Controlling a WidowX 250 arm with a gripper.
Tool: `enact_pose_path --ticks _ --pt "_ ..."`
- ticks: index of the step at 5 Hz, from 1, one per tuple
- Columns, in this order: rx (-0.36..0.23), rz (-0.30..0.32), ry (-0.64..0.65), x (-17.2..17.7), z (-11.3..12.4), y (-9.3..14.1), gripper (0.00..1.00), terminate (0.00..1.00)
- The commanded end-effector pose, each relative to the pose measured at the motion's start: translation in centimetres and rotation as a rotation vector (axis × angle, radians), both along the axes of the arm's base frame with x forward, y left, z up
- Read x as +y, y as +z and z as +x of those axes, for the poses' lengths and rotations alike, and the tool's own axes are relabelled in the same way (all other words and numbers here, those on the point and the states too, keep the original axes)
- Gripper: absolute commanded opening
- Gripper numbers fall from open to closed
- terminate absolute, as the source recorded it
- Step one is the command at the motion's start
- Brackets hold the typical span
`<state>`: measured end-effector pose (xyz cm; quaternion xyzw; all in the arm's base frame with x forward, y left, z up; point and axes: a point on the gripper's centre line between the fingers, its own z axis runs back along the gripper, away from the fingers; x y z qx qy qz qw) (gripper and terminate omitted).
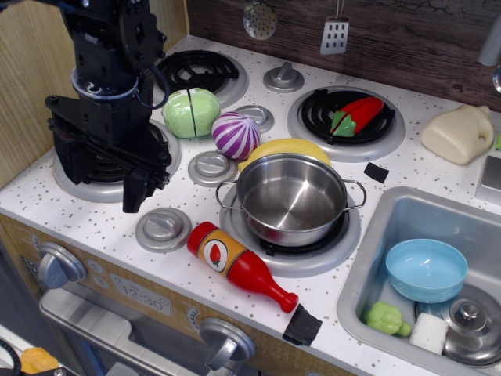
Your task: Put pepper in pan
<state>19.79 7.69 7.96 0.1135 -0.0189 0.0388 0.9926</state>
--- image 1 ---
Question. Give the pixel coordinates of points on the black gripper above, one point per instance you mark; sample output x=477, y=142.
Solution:
x=110, y=125

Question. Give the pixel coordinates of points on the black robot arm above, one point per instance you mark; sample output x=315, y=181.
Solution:
x=116, y=46

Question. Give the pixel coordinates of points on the red toy chili pepper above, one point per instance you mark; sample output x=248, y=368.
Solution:
x=355, y=116

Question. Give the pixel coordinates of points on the front left burner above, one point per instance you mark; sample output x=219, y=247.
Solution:
x=105, y=184

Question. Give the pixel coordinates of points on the grey stovetop knob front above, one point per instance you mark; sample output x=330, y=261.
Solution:
x=163, y=230

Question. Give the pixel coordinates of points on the grey stovetop knob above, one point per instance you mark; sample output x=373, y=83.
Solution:
x=163, y=230
x=211, y=168
x=284, y=79
x=262, y=116

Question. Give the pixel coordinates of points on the grey stovetop knob centre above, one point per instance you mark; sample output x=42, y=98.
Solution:
x=211, y=168

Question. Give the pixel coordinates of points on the green toy cabbage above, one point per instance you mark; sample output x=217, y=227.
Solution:
x=190, y=113

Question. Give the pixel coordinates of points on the red toy ketchup bottle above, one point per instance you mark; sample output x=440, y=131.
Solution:
x=238, y=264

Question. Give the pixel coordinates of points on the oven clock display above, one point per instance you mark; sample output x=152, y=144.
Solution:
x=143, y=295

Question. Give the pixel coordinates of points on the purple striped toy onion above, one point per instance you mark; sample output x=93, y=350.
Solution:
x=236, y=135

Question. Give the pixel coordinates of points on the grey oven knob left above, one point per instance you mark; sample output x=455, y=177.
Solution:
x=59, y=266

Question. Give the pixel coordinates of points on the grey oven knob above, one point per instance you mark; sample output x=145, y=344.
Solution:
x=229, y=347
x=59, y=266

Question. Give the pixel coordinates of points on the back left black burner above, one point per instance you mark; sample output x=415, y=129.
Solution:
x=199, y=69

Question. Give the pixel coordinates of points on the black burner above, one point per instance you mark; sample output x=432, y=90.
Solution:
x=199, y=69
x=310, y=118

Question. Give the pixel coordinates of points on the grey stovetop knob middle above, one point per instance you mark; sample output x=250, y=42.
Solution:
x=262, y=116

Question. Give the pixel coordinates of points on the yellow toy lemon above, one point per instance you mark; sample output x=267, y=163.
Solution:
x=285, y=146

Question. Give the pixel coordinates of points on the stainless steel pot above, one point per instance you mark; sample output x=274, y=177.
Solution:
x=290, y=199

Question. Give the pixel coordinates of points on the grey stovetop knob back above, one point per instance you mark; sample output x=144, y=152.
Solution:
x=284, y=79

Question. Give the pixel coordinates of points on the grey oven knob right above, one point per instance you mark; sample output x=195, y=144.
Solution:
x=229, y=347

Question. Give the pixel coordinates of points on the back right black burner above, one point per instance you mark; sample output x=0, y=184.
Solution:
x=310, y=118

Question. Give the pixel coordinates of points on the front right burner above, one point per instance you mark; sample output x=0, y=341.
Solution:
x=303, y=261

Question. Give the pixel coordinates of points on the yellow object on floor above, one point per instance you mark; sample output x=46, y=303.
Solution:
x=36, y=360

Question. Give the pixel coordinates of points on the hanging perforated ladle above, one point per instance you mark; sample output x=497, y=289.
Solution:
x=260, y=20

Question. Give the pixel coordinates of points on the black tape piece large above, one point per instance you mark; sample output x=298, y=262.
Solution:
x=302, y=328

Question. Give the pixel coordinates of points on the black tape piece small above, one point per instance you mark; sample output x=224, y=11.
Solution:
x=376, y=172

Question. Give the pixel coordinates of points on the grey toy sink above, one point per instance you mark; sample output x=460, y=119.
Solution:
x=402, y=214

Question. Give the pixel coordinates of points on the hanging slotted spatula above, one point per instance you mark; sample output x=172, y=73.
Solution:
x=335, y=32

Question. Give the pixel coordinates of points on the green toy broccoli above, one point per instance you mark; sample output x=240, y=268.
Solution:
x=387, y=318

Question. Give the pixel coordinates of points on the light blue bowl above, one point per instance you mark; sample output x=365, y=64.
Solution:
x=426, y=270

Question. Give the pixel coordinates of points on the white cylinder block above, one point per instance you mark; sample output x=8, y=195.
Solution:
x=429, y=333

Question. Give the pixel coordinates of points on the cream toy jug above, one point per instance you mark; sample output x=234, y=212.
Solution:
x=459, y=135

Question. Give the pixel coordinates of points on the steel pot lid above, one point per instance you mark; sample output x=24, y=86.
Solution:
x=473, y=316

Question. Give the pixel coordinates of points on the hanging spoon at edge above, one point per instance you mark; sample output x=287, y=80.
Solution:
x=496, y=78

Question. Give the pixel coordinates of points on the grey oven door handle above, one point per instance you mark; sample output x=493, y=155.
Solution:
x=113, y=344

